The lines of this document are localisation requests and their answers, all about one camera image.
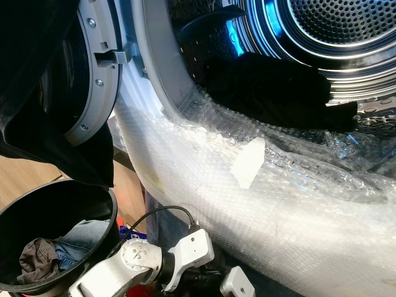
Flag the black clothes pile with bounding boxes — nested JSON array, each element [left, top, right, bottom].
[[201, 53, 359, 132]]

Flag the white front-load washing machine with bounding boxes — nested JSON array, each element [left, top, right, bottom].
[[108, 0, 396, 297]]

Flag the red plastic item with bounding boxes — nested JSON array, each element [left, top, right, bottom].
[[123, 283, 152, 297]]

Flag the dark blue denim fabric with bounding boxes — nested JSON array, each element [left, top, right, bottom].
[[145, 192, 186, 242]]

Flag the clear bubble wrap sheet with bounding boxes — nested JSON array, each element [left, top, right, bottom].
[[113, 87, 396, 297]]

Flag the small blue printed pack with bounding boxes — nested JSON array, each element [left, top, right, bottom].
[[119, 224, 149, 241]]

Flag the blue denim jeans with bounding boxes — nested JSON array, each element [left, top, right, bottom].
[[54, 219, 113, 270]]

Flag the white tape piece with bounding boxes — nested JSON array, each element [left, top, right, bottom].
[[230, 137, 267, 190]]

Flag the brown crumpled cloth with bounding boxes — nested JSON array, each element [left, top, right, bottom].
[[17, 238, 61, 285]]

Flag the black round laundry bucket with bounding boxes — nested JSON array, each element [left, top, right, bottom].
[[0, 179, 120, 293]]

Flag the grey round washer door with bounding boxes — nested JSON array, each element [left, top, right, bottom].
[[40, 0, 131, 147]]

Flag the perforated steel washer drum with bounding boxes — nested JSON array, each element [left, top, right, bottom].
[[170, 0, 396, 134]]

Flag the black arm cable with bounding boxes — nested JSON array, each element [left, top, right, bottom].
[[121, 205, 200, 248]]

